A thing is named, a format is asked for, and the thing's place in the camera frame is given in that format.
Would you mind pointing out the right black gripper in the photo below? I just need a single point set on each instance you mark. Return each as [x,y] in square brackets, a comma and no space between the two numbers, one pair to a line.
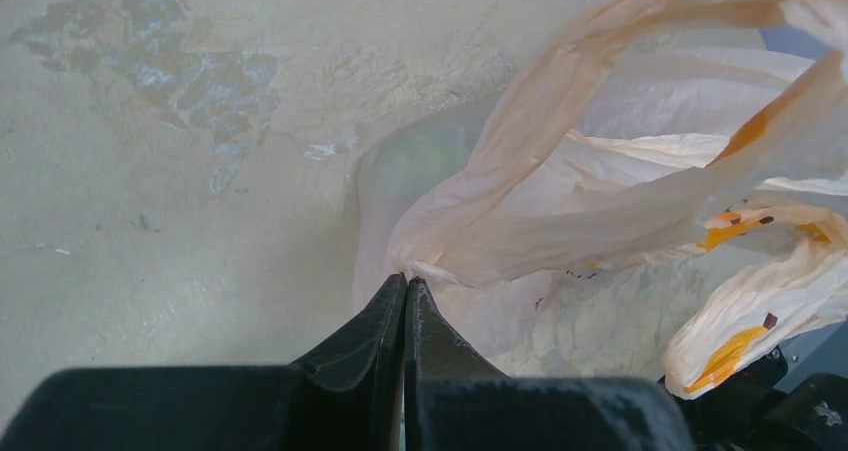
[749,412]

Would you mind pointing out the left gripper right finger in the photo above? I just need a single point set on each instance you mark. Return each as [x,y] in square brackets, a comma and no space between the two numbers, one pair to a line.
[456,400]

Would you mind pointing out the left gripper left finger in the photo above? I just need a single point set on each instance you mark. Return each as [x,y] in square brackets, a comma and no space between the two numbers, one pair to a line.
[340,393]

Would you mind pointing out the orange plastic bag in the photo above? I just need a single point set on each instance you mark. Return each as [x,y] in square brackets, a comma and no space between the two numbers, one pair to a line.
[662,193]

